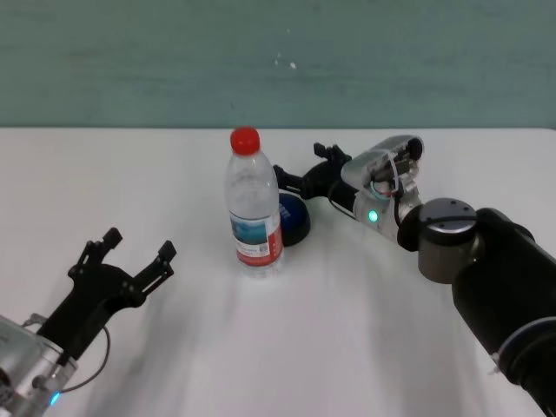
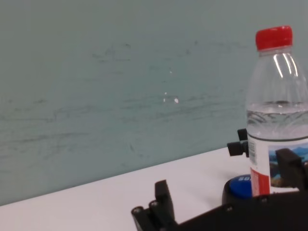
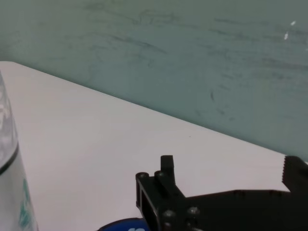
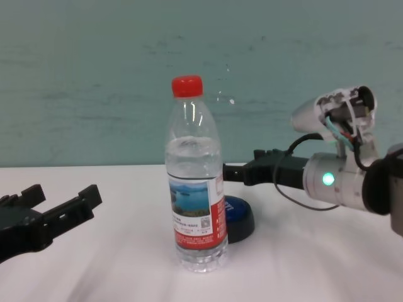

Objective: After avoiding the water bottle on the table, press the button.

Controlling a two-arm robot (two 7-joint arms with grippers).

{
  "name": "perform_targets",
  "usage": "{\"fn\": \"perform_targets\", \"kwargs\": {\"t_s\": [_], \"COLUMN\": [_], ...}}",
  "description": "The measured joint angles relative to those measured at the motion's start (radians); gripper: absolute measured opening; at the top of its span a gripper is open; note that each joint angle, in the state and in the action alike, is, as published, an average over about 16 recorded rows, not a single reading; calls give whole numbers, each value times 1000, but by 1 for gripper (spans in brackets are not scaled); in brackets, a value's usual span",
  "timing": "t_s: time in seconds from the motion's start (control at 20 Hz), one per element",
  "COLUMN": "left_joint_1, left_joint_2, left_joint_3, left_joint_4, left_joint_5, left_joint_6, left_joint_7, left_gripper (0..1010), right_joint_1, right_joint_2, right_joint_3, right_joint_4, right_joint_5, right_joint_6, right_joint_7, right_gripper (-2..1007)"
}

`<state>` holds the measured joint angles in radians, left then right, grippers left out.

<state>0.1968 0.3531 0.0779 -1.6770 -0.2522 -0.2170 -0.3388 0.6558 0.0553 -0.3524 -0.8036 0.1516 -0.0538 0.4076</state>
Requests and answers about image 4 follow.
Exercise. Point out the white zip tie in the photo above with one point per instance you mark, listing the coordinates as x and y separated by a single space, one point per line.
352 116

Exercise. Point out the blue push button black base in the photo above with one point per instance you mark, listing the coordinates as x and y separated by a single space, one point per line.
239 217

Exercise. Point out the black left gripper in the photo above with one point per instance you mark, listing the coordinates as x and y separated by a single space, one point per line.
19 229

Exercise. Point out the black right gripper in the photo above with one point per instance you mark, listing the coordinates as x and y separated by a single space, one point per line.
289 171

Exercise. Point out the clear water bottle red cap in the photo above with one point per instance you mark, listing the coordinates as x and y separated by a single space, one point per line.
195 195

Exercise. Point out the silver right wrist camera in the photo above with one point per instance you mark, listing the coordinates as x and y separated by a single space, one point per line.
307 118

